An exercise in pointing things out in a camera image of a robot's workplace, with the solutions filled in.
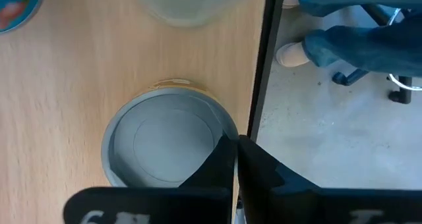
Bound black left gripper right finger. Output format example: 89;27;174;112
237;134;422;224

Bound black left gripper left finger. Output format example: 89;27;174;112
63;135;239;224

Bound orange green label can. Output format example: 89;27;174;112
100;78;240;188

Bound black office chair base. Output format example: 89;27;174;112
331;3;415;105

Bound black aluminium table frame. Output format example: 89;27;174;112
246;0;287;142

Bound white cable loop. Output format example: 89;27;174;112
386;7;422;92

